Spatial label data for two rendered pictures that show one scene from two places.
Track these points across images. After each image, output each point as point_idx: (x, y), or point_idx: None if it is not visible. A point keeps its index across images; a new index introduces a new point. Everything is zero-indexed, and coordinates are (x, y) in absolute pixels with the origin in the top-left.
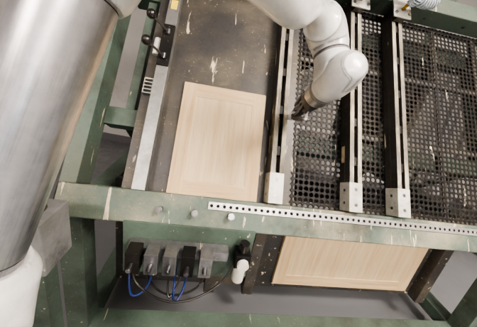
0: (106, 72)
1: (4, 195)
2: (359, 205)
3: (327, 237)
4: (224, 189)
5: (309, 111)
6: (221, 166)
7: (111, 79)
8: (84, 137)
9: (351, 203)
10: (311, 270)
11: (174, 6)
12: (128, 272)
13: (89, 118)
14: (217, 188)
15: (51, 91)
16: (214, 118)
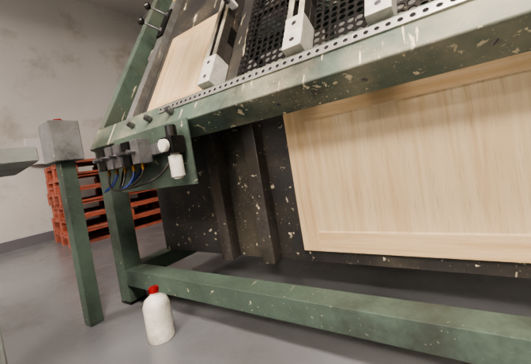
0: (135, 61)
1: None
2: (296, 36)
3: (257, 94)
4: (179, 98)
5: None
6: (182, 81)
7: (143, 67)
8: (114, 100)
9: (284, 40)
10: (358, 219)
11: None
12: (92, 161)
13: (118, 88)
14: (175, 99)
15: None
16: (185, 50)
